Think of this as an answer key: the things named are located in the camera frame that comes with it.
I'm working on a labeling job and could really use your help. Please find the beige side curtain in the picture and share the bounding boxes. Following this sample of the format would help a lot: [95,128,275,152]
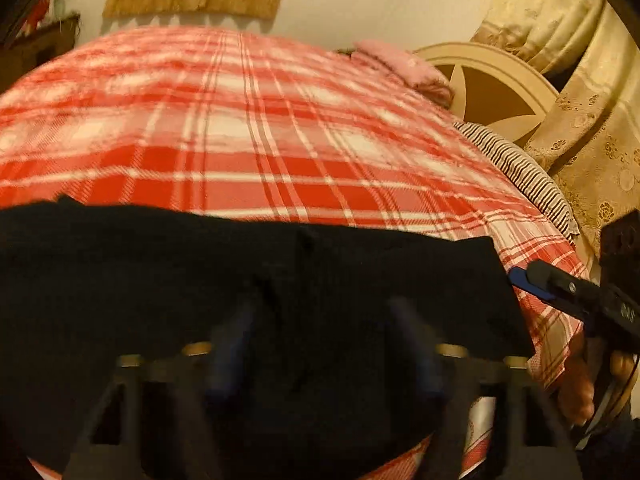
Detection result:
[473,0,639,252]

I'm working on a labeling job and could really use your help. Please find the dark wooden desk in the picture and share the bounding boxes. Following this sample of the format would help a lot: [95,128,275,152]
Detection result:
[0,13,80,92]

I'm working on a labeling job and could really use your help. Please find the black pants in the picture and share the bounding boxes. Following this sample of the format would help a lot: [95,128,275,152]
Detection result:
[1,197,534,479]

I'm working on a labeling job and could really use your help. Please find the red gift bag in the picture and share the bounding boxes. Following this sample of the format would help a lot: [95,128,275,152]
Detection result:
[20,0,51,36]

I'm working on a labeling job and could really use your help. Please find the red plaid bed sheet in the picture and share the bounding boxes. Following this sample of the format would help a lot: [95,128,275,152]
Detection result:
[0,25,591,480]

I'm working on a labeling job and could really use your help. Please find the pink folded blanket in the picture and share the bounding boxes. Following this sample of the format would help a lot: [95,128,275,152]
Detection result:
[350,40,454,110]

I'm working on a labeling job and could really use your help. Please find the right hand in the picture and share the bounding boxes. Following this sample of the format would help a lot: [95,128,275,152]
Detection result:
[558,332,638,427]

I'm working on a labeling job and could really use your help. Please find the striped pillow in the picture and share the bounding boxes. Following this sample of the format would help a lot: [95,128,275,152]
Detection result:
[454,122,579,242]

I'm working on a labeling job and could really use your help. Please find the cream wooden headboard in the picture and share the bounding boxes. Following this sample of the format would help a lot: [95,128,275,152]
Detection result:
[414,42,559,146]

